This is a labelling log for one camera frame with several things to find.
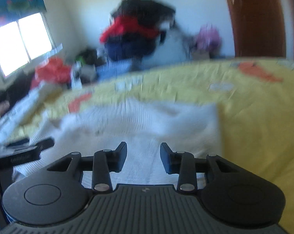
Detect navy blue jacket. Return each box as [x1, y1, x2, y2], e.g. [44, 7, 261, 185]
[104, 34, 157, 61]

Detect white crumpled plastic bag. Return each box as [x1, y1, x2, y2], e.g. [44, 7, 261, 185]
[70, 61, 97, 89]

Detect pink plastic bag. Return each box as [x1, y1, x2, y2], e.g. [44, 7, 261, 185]
[194, 24, 222, 53]

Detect window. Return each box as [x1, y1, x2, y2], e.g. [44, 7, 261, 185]
[0, 13, 54, 79]

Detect black clothes on pile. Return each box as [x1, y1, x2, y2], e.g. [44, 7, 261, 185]
[111, 0, 175, 28]

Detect light blue knit blanket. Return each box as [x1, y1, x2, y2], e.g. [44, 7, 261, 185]
[96, 59, 140, 81]

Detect blue floral window blind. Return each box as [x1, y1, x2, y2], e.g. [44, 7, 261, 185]
[0, 0, 47, 22]

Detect white printed quilt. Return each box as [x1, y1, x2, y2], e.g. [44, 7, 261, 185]
[0, 82, 63, 149]

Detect red jacket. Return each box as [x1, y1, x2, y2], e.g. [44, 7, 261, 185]
[99, 16, 160, 43]

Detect grey plastic wrapped bundle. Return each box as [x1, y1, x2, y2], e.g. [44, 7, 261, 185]
[141, 28, 191, 69]

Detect red plastic bag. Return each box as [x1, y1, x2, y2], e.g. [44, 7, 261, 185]
[30, 57, 71, 89]

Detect black clothes by window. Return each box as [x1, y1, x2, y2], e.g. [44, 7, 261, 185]
[0, 71, 35, 109]

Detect white knit sweater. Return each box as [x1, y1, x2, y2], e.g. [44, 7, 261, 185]
[13, 99, 222, 185]

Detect brown wooden door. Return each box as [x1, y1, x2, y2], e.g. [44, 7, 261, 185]
[227, 0, 294, 60]

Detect yellow carrot print bedspread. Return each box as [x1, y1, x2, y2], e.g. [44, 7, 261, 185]
[8, 59, 294, 233]

